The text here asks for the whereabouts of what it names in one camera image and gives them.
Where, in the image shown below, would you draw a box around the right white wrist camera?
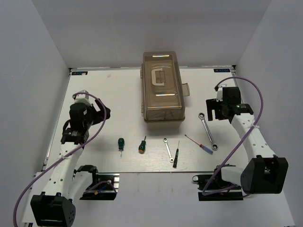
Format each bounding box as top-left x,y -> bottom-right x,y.
215,84 -> 227,102

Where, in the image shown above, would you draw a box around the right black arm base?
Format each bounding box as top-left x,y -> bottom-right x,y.
192,174 -> 243,201

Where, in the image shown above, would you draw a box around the small silver ratchet wrench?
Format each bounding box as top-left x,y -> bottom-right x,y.
163,138 -> 174,163

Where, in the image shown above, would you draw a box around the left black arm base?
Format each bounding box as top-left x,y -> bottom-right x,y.
80,173 -> 120,201

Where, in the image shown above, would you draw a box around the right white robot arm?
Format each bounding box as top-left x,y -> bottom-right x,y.
206,87 -> 288,194

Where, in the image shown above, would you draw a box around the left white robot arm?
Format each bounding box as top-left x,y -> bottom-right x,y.
30,92 -> 110,227

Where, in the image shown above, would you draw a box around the beige plastic toolbox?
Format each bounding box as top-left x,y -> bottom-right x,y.
140,51 -> 190,130

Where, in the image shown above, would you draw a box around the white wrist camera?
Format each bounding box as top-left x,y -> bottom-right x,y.
72,90 -> 92,106
215,84 -> 227,102

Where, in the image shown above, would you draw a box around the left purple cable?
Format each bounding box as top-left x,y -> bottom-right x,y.
13,93 -> 107,227

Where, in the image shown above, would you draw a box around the black green precision screwdriver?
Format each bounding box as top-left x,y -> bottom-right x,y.
173,142 -> 179,168

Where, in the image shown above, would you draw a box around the large silver ratchet wrench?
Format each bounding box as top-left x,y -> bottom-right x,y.
198,113 -> 218,151

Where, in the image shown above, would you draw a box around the green orange screwdriver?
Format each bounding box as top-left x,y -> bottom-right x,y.
138,136 -> 146,154

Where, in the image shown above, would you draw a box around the stubby green screwdriver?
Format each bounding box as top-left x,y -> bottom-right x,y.
118,138 -> 125,157

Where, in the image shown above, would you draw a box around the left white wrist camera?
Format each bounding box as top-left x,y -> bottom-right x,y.
72,90 -> 92,106

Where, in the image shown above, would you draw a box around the red blue screwdriver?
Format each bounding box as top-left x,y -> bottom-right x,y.
185,135 -> 213,155

